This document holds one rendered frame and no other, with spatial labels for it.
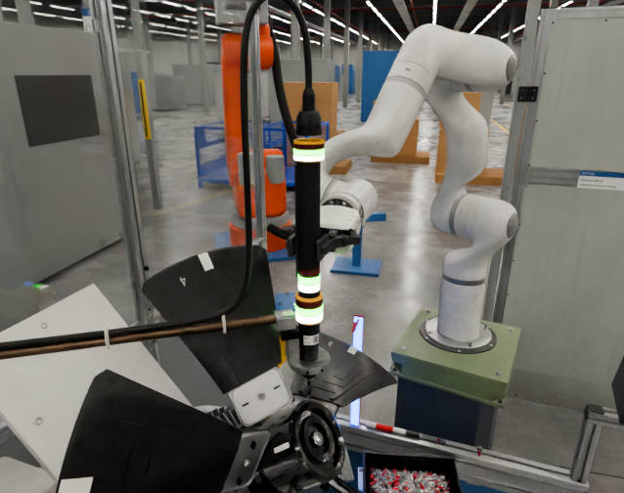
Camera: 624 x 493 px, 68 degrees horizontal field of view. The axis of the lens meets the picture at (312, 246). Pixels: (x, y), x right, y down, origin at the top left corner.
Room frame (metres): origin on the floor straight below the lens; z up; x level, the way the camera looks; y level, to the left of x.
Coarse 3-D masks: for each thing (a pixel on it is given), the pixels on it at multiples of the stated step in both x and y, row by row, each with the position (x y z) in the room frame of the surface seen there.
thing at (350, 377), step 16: (320, 336) 0.90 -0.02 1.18; (336, 352) 0.85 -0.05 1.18; (336, 368) 0.79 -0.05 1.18; (352, 368) 0.80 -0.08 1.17; (368, 368) 0.82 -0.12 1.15; (304, 384) 0.72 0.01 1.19; (320, 384) 0.72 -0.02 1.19; (336, 384) 0.73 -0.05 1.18; (352, 384) 0.74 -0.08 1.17; (368, 384) 0.76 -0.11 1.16; (384, 384) 0.79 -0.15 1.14; (320, 400) 0.68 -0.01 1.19; (336, 400) 0.68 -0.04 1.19; (352, 400) 0.69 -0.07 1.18
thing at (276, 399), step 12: (276, 372) 0.64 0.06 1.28; (252, 384) 0.62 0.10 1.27; (264, 384) 0.62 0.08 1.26; (276, 384) 0.62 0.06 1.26; (240, 396) 0.61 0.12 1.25; (252, 396) 0.61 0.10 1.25; (276, 396) 0.61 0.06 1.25; (288, 396) 0.61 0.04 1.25; (240, 408) 0.60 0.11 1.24; (252, 408) 0.60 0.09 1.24; (264, 408) 0.60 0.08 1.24; (276, 408) 0.60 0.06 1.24; (252, 420) 0.59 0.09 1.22
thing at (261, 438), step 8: (256, 432) 0.52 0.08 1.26; (264, 432) 0.53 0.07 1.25; (248, 440) 0.51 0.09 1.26; (256, 440) 0.52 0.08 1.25; (264, 440) 0.53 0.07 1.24; (240, 448) 0.50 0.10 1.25; (248, 448) 0.51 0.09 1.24; (256, 448) 0.52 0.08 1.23; (264, 448) 0.53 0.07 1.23; (240, 456) 0.50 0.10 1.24; (248, 456) 0.51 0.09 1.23; (256, 456) 0.52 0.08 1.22; (240, 464) 0.50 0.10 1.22; (256, 464) 0.52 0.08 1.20; (232, 472) 0.49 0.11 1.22; (240, 472) 0.50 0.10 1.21; (248, 472) 0.51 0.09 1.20; (232, 480) 0.49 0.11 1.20; (248, 480) 0.51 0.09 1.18; (224, 488) 0.48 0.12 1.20; (232, 488) 0.49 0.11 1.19
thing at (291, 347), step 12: (276, 312) 0.65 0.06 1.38; (276, 324) 0.64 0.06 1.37; (288, 324) 0.63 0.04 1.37; (288, 336) 0.63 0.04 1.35; (288, 348) 0.64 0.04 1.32; (288, 360) 0.64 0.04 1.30; (300, 360) 0.64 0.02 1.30; (324, 360) 0.64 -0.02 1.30; (300, 372) 0.62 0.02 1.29; (312, 372) 0.62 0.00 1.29
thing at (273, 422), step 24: (288, 408) 0.58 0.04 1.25; (312, 408) 0.59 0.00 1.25; (288, 432) 0.53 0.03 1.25; (312, 432) 0.56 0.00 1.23; (336, 432) 0.58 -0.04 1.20; (264, 456) 0.53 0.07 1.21; (288, 456) 0.51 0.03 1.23; (312, 456) 0.52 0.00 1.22; (336, 456) 0.55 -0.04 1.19; (264, 480) 0.53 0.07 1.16; (288, 480) 0.50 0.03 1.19; (312, 480) 0.50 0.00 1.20
